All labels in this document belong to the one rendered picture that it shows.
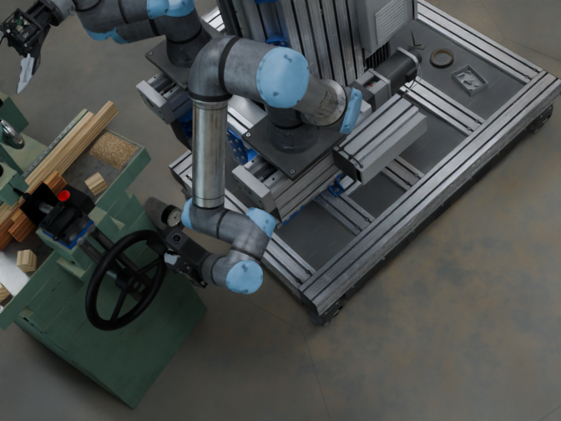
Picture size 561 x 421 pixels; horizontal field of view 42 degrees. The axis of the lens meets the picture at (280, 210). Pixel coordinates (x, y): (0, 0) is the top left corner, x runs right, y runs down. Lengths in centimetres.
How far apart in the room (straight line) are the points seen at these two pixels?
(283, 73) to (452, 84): 157
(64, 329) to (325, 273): 88
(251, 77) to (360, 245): 119
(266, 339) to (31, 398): 89
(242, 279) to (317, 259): 95
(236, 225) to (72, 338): 75
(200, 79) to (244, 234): 36
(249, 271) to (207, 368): 110
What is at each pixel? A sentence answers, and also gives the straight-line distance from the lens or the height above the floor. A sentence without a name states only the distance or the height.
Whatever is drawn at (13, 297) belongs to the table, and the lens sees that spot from 197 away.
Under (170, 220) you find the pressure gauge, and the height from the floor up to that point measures 66.
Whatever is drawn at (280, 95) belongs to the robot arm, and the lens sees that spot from 146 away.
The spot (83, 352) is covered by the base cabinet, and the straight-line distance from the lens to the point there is 230.
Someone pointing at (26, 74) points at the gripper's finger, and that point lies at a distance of 174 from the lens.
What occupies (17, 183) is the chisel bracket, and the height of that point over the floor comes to 104.
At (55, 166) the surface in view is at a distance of 209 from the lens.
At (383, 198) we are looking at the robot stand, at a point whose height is 21.
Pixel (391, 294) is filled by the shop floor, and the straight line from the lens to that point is 269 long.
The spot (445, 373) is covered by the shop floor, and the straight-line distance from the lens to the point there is 258.
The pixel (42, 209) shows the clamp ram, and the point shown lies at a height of 96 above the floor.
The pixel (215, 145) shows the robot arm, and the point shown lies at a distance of 161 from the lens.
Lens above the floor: 243
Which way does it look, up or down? 56 degrees down
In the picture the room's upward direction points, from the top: 19 degrees counter-clockwise
